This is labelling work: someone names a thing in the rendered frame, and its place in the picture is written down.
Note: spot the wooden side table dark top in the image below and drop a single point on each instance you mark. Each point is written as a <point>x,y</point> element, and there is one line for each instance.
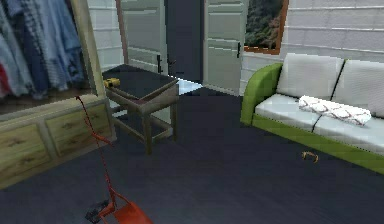
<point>146,100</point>

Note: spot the white panelled room door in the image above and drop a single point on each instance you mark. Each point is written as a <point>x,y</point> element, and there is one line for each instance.
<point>225,46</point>
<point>144,33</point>

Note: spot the small yellow object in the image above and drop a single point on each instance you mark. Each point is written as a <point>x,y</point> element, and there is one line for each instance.
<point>111,82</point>

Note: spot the green sofa with white cushions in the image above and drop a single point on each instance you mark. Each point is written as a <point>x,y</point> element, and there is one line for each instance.
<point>300,113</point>

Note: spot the wood framed landscape picture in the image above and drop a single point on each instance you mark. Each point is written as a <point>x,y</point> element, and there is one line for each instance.
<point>265,25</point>

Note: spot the small orange curved object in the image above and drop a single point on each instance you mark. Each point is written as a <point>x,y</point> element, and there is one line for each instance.
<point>310,156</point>

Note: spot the white patterned pillow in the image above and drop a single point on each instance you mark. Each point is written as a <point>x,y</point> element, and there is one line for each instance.
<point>333,110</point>

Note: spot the light wood wardrobe with drawers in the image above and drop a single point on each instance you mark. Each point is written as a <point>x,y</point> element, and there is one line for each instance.
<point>50,133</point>

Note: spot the blue and white hanging clothes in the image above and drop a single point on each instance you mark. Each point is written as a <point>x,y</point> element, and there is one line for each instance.
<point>36,46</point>

